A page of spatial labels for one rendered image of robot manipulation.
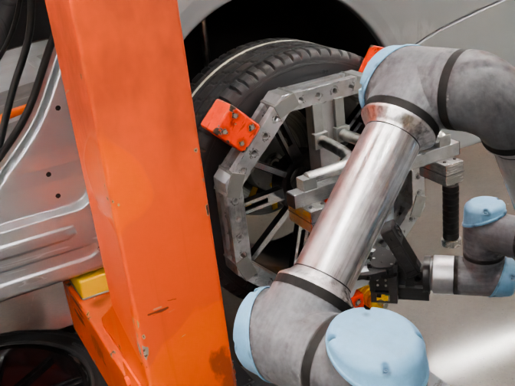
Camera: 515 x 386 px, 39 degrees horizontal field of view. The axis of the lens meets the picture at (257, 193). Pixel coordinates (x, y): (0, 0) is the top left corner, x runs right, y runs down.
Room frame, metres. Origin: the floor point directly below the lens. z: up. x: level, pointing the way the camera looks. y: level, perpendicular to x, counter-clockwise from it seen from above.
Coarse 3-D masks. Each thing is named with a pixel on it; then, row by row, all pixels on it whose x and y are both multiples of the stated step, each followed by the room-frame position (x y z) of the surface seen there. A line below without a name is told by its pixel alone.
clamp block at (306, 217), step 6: (312, 204) 1.31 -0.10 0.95; (318, 204) 1.31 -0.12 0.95; (324, 204) 1.31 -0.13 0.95; (294, 210) 1.34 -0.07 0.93; (300, 210) 1.31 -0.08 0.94; (306, 210) 1.30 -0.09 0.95; (312, 210) 1.29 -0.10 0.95; (318, 210) 1.29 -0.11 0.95; (294, 216) 1.34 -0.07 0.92; (300, 216) 1.32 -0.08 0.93; (306, 216) 1.30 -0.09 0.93; (312, 216) 1.28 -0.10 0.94; (318, 216) 1.29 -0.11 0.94; (294, 222) 1.34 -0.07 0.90; (300, 222) 1.32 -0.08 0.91; (306, 222) 1.30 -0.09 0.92; (312, 222) 1.28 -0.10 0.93; (306, 228) 1.30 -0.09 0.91; (312, 228) 1.28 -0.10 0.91
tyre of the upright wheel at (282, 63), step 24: (240, 48) 1.79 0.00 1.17; (264, 48) 1.73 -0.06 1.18; (288, 48) 1.70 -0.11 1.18; (312, 48) 1.67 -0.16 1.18; (216, 72) 1.70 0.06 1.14; (240, 72) 1.64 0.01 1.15; (264, 72) 1.60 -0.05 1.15; (288, 72) 1.62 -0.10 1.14; (312, 72) 1.65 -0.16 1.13; (336, 72) 1.67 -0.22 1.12; (192, 96) 1.68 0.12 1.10; (216, 96) 1.61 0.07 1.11; (240, 96) 1.56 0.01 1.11; (216, 144) 1.53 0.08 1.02; (216, 168) 1.53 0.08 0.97; (216, 216) 1.52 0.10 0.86; (216, 240) 1.52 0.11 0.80; (240, 288) 1.54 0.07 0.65
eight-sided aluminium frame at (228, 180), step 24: (360, 72) 1.63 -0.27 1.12; (264, 96) 1.56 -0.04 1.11; (288, 96) 1.52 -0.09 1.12; (312, 96) 1.55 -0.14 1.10; (336, 96) 1.57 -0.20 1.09; (264, 120) 1.50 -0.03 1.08; (264, 144) 1.49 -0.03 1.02; (240, 168) 1.46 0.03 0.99; (216, 192) 1.49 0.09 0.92; (240, 192) 1.46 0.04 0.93; (408, 192) 1.68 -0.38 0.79; (240, 216) 1.46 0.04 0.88; (408, 216) 1.66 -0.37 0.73; (240, 240) 1.45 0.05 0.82; (384, 240) 1.64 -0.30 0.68; (240, 264) 1.45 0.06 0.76
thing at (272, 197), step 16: (352, 96) 1.73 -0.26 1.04; (352, 112) 1.74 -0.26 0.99; (288, 128) 1.64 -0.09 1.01; (352, 128) 1.72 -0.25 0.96; (288, 144) 1.65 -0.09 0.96; (352, 144) 1.90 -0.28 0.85; (288, 160) 1.65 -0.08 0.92; (304, 160) 1.70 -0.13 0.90; (272, 176) 1.67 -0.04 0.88; (288, 176) 1.63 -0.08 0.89; (272, 192) 1.61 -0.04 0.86; (256, 208) 1.59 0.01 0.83; (272, 224) 1.62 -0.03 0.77; (272, 240) 1.84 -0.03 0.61; (288, 240) 1.83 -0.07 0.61; (304, 240) 1.64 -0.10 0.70; (256, 256) 1.58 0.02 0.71; (272, 256) 1.73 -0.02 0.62; (288, 256) 1.73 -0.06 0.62
